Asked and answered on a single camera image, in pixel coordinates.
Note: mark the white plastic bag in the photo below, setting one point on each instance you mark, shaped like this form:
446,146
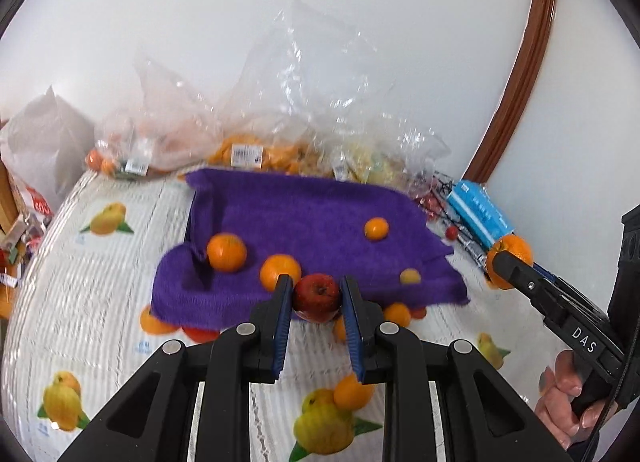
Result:
45,141

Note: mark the fruit print tablecloth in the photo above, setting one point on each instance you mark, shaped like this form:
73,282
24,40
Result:
100,292

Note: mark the bag of red cherry tomatoes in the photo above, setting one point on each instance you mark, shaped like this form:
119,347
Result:
430,204

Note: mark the blue tissue pack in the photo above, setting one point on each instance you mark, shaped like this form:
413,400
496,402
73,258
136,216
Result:
475,207

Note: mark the red cherry tomato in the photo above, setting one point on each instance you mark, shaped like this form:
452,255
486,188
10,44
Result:
451,233

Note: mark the clear bag of yellow fruit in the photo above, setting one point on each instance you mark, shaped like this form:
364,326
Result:
370,161

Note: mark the clear bag of tangerines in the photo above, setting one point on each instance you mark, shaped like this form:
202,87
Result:
165,141

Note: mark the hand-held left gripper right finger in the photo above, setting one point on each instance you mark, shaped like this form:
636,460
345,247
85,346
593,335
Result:
352,337

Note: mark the small yellow fruit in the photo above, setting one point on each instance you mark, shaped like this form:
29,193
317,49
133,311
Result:
410,276

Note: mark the orange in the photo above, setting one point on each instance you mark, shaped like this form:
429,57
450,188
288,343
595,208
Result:
340,329
277,269
226,253
515,245
355,394
376,229

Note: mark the red and white packet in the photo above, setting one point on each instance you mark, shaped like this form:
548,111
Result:
37,204

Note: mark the purple towel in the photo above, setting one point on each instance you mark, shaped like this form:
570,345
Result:
310,212

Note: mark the pile of small toiletries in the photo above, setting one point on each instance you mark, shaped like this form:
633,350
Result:
22,247

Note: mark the red apple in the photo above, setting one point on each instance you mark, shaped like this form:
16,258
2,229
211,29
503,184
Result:
316,294

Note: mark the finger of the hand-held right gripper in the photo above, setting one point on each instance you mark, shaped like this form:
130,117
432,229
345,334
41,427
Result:
522,279
565,293

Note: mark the brown wooden door frame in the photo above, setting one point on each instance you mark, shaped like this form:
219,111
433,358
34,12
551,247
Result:
537,41

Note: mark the clear bag of oranges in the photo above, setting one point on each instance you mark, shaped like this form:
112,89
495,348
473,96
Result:
280,106

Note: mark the black and white patterned pouch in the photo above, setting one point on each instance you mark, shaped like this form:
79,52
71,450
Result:
472,249

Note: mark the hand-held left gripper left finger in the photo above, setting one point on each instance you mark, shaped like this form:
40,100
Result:
282,327

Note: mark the person's right hand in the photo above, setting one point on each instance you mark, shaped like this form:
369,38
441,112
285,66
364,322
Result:
555,402

